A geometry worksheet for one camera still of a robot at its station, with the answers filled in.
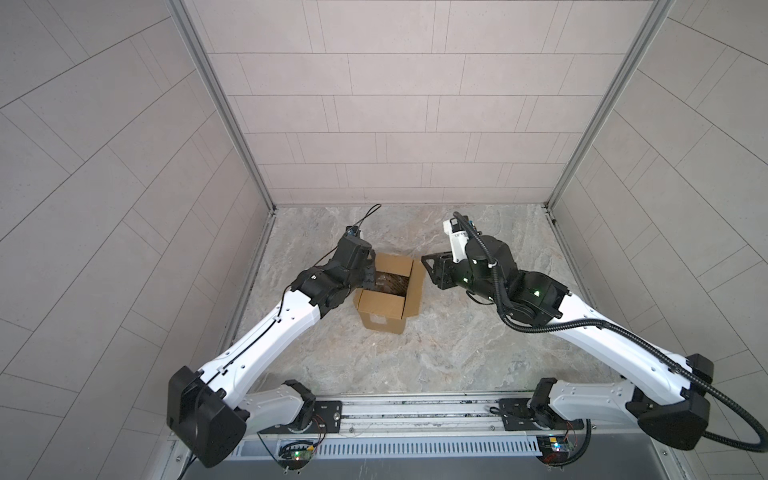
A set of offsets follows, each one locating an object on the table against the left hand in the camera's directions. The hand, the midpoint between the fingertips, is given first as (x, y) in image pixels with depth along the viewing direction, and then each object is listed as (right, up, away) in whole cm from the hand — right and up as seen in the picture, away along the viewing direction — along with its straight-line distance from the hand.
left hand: (376, 264), depth 77 cm
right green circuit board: (+41, -42, -9) cm, 59 cm away
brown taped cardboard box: (+3, -11, -3) cm, 12 cm away
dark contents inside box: (+4, -6, +6) cm, 9 cm away
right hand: (+11, +2, -11) cm, 16 cm away
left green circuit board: (-17, -41, -12) cm, 46 cm away
